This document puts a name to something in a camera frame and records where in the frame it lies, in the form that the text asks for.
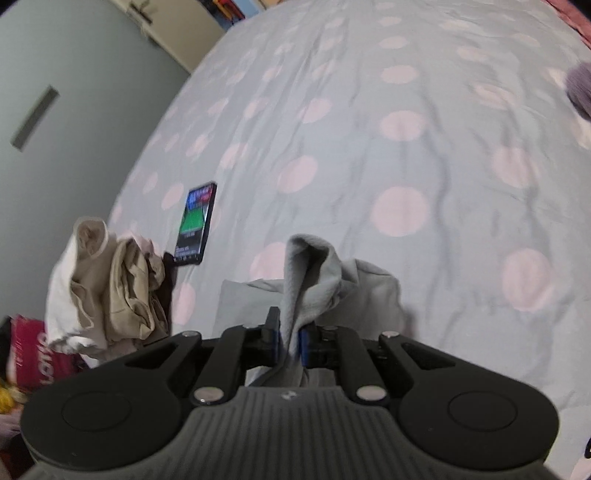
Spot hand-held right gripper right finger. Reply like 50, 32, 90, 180
298, 323, 458, 407

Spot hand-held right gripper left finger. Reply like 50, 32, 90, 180
122, 305, 283, 407

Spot light grey shirt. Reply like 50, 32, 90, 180
217, 233, 409, 388

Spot beige crumpled clothes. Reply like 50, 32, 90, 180
69, 217, 171, 347

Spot dark cloth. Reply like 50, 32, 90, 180
145, 251, 178, 296

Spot black smartphone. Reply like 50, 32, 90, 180
174, 181, 219, 267

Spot grey bed sheet pink dots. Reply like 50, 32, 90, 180
108, 0, 591, 467

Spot red printed bag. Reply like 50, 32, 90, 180
8, 315, 78, 389

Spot yellow item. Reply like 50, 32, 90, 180
0, 385, 29, 414

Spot grey wardrobe door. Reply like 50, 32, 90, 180
0, 0, 192, 324

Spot beige wooden cabinet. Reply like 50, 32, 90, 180
108, 0, 228, 75

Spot purple grey cloth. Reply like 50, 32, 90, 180
566, 64, 591, 118

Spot dark red blanket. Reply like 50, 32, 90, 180
544, 0, 591, 49

